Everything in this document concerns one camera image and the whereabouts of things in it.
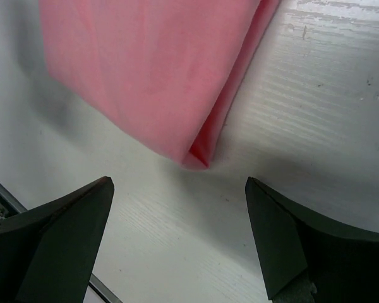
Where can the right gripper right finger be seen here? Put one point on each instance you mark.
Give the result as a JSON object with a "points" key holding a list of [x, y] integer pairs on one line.
{"points": [[308, 257]]}

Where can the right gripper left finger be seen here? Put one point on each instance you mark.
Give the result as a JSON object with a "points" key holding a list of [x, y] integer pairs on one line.
{"points": [[47, 254]]}

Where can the pink t shirt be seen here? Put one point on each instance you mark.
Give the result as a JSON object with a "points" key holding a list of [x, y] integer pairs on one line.
{"points": [[164, 72]]}

